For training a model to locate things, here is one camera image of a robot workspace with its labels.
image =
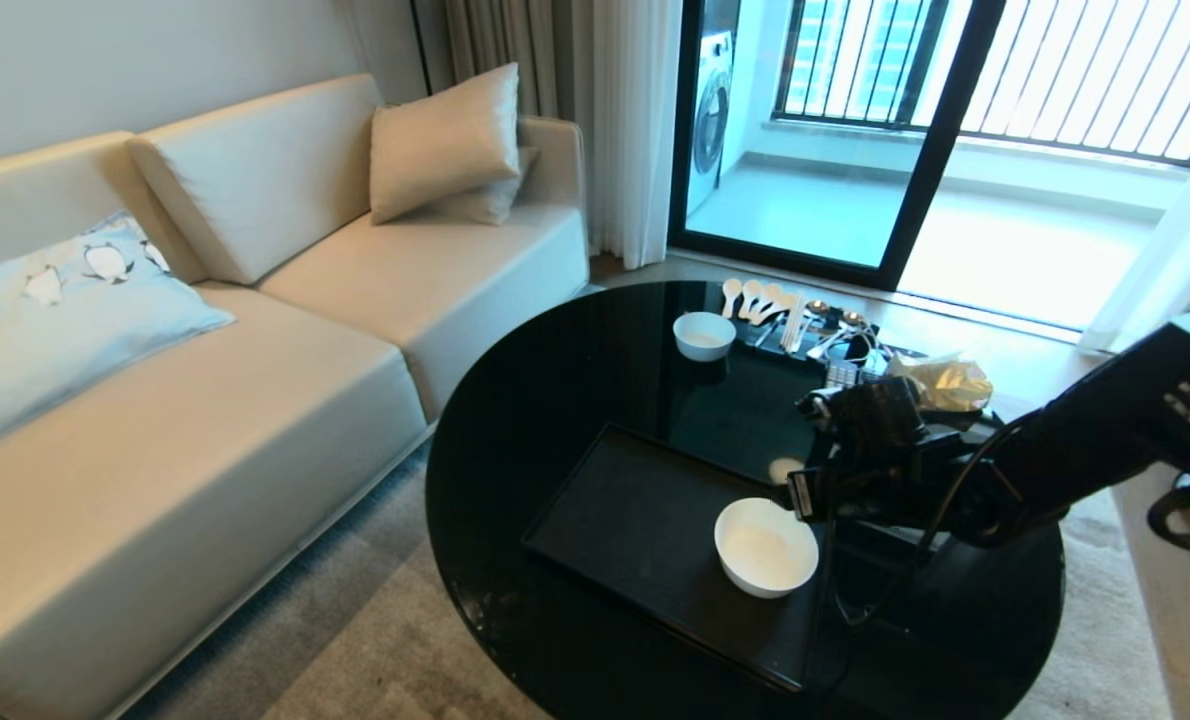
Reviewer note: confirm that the clear plastic snack bag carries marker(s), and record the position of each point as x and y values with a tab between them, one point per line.
945	385

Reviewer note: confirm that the large white bowl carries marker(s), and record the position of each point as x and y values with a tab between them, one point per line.
765	548

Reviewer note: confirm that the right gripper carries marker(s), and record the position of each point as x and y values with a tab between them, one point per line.
885	490

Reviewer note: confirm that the light blue penguin pillow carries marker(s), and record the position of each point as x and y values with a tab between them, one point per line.
65	320

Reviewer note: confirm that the beige throw pillow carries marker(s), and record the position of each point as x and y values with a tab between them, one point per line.
445	145
500	195

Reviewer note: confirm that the beige sofa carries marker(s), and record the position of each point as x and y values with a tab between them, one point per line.
205	450

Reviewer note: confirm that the small black cutlery tray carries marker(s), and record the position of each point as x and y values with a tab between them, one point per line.
805	345

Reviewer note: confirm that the black framed sliding glass door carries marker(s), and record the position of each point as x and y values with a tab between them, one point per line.
940	140

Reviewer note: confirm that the round black glass table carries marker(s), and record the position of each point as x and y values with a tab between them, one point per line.
575	400

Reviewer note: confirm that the small white bowl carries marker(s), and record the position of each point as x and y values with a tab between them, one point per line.
704	334

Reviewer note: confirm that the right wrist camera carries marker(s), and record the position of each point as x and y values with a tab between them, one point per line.
870	410

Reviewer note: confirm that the metal spoon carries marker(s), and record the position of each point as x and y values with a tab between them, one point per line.
816	306
852	320

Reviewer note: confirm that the black balcony railing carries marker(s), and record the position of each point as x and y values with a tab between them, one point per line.
1055	70

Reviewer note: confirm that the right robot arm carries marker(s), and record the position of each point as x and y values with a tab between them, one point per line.
1105	430

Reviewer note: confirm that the row of white spoons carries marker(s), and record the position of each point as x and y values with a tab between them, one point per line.
795	325

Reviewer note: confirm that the white sheer curtain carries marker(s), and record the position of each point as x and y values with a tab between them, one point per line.
625	120

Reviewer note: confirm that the white spoon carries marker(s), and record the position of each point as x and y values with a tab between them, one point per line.
784	300
751	294
731	291
768	297

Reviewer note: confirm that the beige sofa back cushion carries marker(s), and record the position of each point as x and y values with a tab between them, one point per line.
265	170

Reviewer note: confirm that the beige drape curtain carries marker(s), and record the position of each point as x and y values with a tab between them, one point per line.
500	50

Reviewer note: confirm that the large black tray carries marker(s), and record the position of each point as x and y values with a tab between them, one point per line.
645	530

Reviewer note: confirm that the white washing machine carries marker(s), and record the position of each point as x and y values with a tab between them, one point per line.
712	120

